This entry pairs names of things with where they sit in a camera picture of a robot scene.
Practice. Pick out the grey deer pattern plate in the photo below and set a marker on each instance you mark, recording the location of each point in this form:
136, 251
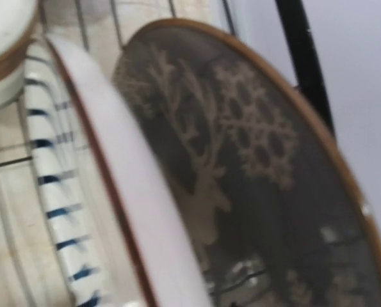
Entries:
275, 216

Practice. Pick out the black white striped plate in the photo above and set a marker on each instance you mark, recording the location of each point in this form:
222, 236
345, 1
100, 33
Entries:
116, 229

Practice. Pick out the white and brown cup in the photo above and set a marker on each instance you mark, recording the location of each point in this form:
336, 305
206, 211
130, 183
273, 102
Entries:
18, 19

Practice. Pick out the black wire dish rack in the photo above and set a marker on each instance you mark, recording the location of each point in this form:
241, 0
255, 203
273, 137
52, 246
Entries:
30, 274

